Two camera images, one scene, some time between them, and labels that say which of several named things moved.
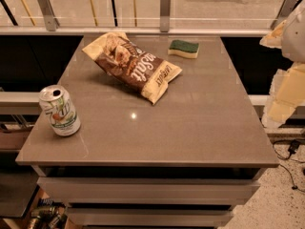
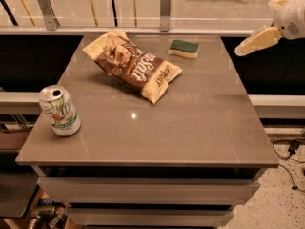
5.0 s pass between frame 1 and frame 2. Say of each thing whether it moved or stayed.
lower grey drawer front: stayed
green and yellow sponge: stayed
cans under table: stayed
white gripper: moved
